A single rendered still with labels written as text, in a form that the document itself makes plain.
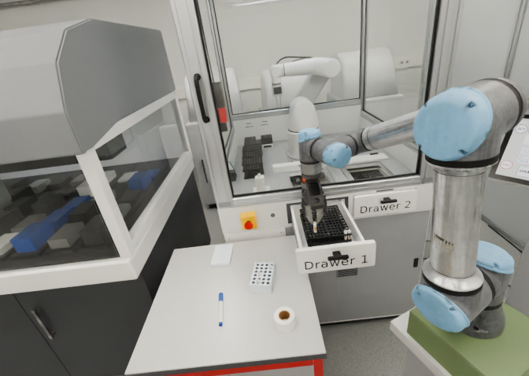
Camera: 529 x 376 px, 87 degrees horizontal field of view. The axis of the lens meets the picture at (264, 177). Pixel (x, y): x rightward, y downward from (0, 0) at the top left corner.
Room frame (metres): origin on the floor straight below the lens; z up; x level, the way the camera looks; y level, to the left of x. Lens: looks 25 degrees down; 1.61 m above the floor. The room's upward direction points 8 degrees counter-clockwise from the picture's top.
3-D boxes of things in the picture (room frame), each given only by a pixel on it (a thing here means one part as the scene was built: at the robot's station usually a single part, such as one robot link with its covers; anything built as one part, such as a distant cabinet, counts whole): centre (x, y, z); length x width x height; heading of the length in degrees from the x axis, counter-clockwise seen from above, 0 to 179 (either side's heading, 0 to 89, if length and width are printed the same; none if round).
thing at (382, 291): (1.59, -0.29, 0.40); 1.03 x 0.95 x 0.80; 88
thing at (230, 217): (1.59, -0.28, 0.87); 1.02 x 0.95 x 0.14; 88
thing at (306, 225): (0.99, -0.23, 0.87); 0.22 x 0.18 x 0.06; 178
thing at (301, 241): (1.00, -0.23, 0.86); 0.40 x 0.26 x 0.06; 178
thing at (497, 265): (0.51, -0.51, 1.03); 0.13 x 0.12 x 0.14; 118
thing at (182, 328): (0.82, 0.19, 0.38); 0.62 x 0.58 x 0.76; 88
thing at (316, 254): (0.79, -0.22, 0.87); 0.29 x 0.02 x 0.11; 88
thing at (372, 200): (1.10, -0.54, 0.87); 0.29 x 0.02 x 0.11; 88
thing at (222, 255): (1.02, 0.24, 0.77); 0.13 x 0.09 x 0.02; 175
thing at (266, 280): (0.84, 0.06, 0.78); 0.12 x 0.08 x 0.04; 167
